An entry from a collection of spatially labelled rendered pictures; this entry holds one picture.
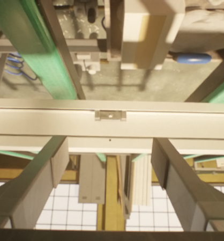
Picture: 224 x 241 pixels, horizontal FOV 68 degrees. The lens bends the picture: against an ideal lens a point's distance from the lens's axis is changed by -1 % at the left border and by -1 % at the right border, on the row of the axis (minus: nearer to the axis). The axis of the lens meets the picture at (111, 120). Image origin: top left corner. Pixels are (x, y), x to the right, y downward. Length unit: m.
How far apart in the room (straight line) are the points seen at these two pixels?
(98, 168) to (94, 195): 0.93
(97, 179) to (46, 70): 6.36
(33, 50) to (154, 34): 0.28
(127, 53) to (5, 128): 0.31
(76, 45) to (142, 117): 0.41
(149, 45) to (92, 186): 6.27
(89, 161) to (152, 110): 6.34
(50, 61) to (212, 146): 0.25
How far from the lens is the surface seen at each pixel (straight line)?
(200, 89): 0.32
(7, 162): 8.22
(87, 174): 6.56
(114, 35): 0.53
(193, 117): 0.30
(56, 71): 0.20
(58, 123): 0.28
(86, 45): 0.62
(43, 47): 0.18
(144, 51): 0.44
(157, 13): 0.37
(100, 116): 0.25
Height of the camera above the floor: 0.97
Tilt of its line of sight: 18 degrees down
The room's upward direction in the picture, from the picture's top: 179 degrees counter-clockwise
